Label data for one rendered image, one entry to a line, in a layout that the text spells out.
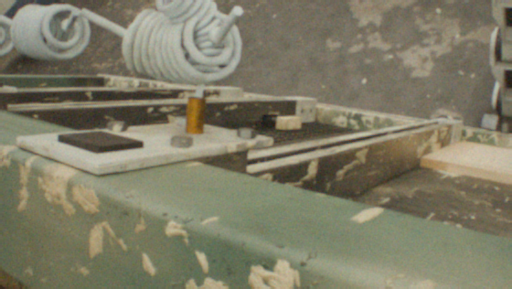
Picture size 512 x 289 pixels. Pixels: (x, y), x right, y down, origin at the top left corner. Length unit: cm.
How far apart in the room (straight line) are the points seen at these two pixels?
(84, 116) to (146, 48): 46
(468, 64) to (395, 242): 255
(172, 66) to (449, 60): 245
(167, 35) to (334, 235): 25
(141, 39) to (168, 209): 22
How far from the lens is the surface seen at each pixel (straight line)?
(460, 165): 98
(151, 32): 43
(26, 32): 58
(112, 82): 218
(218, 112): 113
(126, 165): 30
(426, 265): 21
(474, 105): 237
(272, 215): 24
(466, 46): 286
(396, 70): 279
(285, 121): 124
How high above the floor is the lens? 205
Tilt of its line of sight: 48 degrees down
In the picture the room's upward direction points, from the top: 35 degrees counter-clockwise
